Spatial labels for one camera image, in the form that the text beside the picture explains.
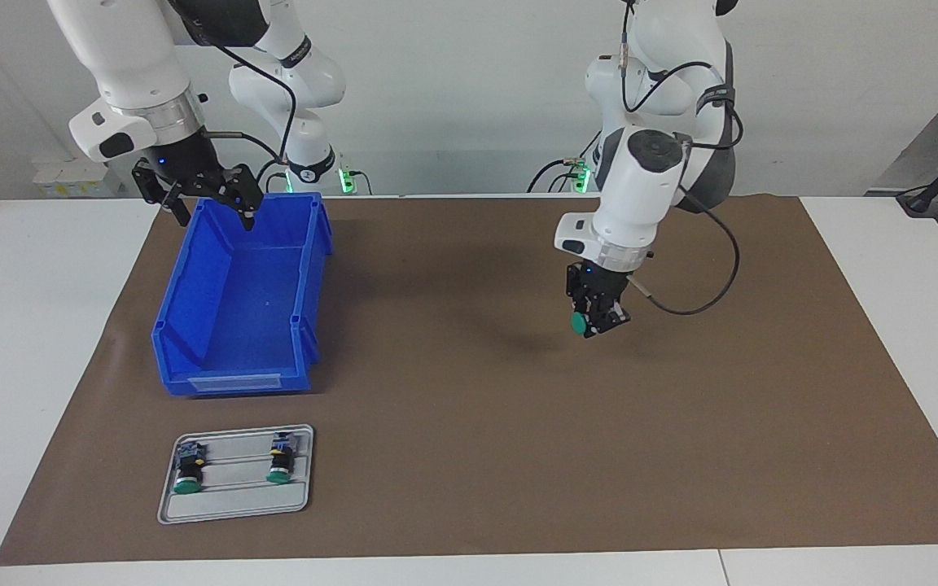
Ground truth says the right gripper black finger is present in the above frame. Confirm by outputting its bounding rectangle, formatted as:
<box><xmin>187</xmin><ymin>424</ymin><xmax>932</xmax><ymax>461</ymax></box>
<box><xmin>132</xmin><ymin>158</ymin><xmax>192</xmax><ymax>228</ymax></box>
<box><xmin>210</xmin><ymin>163</ymin><xmax>265</xmax><ymax>232</ymax></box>

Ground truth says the green push button switch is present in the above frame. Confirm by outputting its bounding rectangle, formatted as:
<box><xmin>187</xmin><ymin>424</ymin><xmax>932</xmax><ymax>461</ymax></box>
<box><xmin>265</xmin><ymin>431</ymin><xmax>301</xmax><ymax>486</ymax></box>
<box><xmin>171</xmin><ymin>439</ymin><xmax>208</xmax><ymax>496</ymax></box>
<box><xmin>570</xmin><ymin>304</ymin><xmax>626</xmax><ymax>337</ymax></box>

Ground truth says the white power strip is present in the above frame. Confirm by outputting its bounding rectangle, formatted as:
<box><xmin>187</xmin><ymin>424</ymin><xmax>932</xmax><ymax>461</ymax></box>
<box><xmin>31</xmin><ymin>158</ymin><xmax>125</xmax><ymax>199</ymax></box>

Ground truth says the blue plastic storage bin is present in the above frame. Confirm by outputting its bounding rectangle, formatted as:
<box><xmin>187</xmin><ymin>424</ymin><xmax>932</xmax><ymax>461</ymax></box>
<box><xmin>151</xmin><ymin>191</ymin><xmax>334</xmax><ymax>399</ymax></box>

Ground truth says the brown table mat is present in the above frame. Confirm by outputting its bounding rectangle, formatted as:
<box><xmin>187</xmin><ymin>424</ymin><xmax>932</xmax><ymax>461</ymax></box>
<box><xmin>0</xmin><ymin>194</ymin><xmax>938</xmax><ymax>567</ymax></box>

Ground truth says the grey metal tray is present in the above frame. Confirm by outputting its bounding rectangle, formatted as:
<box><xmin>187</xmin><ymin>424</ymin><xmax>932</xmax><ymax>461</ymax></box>
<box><xmin>157</xmin><ymin>423</ymin><xmax>316</xmax><ymax>526</ymax></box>

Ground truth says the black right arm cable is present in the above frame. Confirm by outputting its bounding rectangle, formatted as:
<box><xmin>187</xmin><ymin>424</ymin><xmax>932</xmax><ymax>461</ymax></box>
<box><xmin>215</xmin><ymin>42</ymin><xmax>300</xmax><ymax>165</ymax></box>

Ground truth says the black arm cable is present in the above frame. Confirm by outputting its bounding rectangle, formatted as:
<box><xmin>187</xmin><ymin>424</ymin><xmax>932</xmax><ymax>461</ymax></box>
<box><xmin>619</xmin><ymin>0</ymin><xmax>743</xmax><ymax>317</ymax></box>
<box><xmin>215</xmin><ymin>42</ymin><xmax>300</xmax><ymax>165</ymax></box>

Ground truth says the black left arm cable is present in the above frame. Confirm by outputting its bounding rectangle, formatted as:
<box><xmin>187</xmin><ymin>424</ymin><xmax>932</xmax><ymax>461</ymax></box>
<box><xmin>619</xmin><ymin>0</ymin><xmax>743</xmax><ymax>317</ymax></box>

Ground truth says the black base cable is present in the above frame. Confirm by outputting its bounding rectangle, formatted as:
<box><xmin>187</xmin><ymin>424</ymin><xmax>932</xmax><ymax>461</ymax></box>
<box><xmin>527</xmin><ymin>122</ymin><xmax>602</xmax><ymax>195</ymax></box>

